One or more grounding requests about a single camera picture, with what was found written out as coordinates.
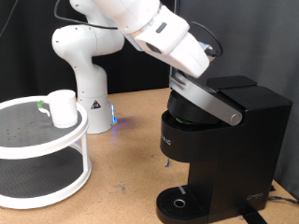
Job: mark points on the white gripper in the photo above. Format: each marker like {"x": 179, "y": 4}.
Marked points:
{"x": 177, "y": 46}

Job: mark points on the black Keurig coffee machine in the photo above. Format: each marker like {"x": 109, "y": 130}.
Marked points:
{"x": 236, "y": 149}

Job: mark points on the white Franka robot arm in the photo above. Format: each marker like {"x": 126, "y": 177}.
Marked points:
{"x": 90, "y": 77}

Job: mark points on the black backdrop curtain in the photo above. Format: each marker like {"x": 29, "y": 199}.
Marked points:
{"x": 25, "y": 56}

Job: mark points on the white two-tier turntable shelf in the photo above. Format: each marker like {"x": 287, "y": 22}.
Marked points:
{"x": 31, "y": 130}

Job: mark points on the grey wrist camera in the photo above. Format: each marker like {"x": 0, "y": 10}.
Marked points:
{"x": 208, "y": 49}

